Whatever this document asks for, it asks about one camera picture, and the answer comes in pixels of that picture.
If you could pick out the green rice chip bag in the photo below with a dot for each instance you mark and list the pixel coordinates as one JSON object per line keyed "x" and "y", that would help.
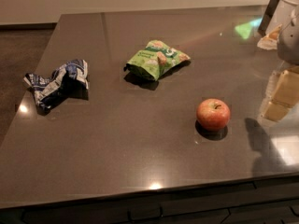
{"x": 154, "y": 60}

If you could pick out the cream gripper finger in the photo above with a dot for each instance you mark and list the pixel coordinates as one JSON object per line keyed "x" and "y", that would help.
{"x": 281, "y": 95}
{"x": 270, "y": 41}

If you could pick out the blue white crumpled chip bag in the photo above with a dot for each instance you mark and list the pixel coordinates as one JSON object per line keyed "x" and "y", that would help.
{"x": 63, "y": 81}

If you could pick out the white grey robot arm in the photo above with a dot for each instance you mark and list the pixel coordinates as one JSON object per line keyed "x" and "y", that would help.
{"x": 276, "y": 13}

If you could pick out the red apple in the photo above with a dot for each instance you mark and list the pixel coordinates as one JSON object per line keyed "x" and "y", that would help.
{"x": 213, "y": 114}

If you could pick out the dark cabinet drawer fronts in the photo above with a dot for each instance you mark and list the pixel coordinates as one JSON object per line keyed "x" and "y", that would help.
{"x": 259, "y": 201}

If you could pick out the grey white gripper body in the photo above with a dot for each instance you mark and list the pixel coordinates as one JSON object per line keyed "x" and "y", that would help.
{"x": 290, "y": 44}

